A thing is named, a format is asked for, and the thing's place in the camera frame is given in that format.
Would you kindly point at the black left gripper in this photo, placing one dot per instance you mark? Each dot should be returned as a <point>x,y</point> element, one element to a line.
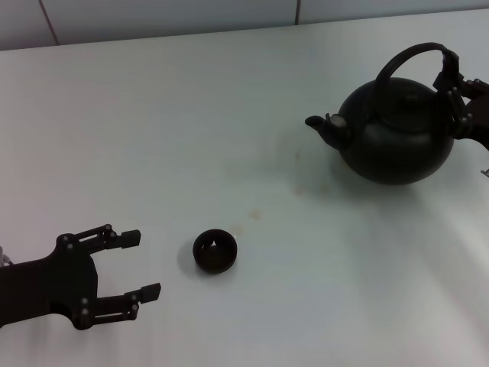
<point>49,284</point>

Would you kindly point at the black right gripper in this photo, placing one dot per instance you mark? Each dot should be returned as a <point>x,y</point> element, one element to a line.
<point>481,122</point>

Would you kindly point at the small black teacup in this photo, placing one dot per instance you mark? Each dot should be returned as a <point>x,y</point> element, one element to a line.
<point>214,265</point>

